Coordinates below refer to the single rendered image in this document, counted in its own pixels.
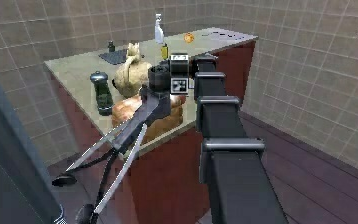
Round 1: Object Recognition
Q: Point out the brown bread loaf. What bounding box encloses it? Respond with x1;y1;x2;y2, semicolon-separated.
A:
110;93;187;145

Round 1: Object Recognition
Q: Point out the red counter with beige top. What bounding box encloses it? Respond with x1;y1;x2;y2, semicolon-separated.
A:
43;27;259;224

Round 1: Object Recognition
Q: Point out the small yellow bottle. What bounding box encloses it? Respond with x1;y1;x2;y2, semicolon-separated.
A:
160;42;170;61

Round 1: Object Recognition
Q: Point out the dark grey fridge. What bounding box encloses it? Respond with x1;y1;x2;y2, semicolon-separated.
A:
0;63;68;224

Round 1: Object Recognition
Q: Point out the white spray bottle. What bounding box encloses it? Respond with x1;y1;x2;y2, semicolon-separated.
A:
154;13;165;46

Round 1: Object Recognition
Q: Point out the green bottle with silver cap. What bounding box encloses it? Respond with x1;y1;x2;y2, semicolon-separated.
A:
89;70;115;117

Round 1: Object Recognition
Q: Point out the dark thin utensil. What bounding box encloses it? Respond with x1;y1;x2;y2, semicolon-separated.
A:
201;30;242;40

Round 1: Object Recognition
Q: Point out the dark grey flat mat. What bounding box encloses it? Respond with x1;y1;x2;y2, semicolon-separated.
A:
98;48;129;66

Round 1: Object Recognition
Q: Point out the beige kettle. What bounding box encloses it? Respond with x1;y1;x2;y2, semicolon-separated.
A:
112;42;153;100

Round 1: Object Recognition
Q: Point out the orange round fruit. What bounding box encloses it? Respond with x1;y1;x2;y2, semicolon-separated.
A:
183;32;196;45

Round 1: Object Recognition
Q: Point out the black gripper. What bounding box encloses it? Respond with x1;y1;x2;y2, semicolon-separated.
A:
111;64;172;154

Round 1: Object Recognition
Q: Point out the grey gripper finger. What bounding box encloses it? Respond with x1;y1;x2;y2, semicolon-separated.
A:
51;121;135;188
74;123;148;224

